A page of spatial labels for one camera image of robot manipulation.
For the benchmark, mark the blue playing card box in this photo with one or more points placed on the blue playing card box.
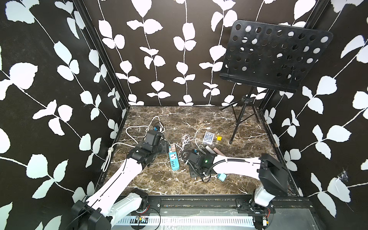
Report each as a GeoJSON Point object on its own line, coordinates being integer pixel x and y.
{"type": "Point", "coordinates": [208, 138]}

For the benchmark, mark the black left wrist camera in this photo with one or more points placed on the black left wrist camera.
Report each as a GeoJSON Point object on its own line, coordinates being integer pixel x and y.
{"type": "Point", "coordinates": [152, 139]}

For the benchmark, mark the teal power strip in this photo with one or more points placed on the teal power strip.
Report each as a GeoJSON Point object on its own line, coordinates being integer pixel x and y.
{"type": "Point", "coordinates": [174, 161]}

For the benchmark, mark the teal wall charger cube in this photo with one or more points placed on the teal wall charger cube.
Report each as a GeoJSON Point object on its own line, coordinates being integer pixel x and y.
{"type": "Point", "coordinates": [222, 177]}

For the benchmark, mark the black front rail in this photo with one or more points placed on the black front rail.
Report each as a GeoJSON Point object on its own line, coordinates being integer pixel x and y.
{"type": "Point", "coordinates": [241, 203]}

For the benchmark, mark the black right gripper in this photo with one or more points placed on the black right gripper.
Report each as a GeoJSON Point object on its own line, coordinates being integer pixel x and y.
{"type": "Point", "coordinates": [191, 173]}

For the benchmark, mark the pink electric toothbrush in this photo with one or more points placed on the pink electric toothbrush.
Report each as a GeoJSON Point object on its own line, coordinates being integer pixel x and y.
{"type": "Point", "coordinates": [218, 152]}

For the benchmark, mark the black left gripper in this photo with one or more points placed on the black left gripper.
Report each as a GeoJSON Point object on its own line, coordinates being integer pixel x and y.
{"type": "Point", "coordinates": [165, 147]}

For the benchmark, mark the black music stand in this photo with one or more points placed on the black music stand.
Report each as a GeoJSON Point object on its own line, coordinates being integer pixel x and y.
{"type": "Point", "coordinates": [274, 57]}

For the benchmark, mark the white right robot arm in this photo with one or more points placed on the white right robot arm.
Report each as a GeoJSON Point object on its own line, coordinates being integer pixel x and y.
{"type": "Point", "coordinates": [272, 175]}

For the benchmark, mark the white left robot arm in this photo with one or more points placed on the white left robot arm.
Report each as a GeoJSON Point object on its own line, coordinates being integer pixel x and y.
{"type": "Point", "coordinates": [102, 211]}

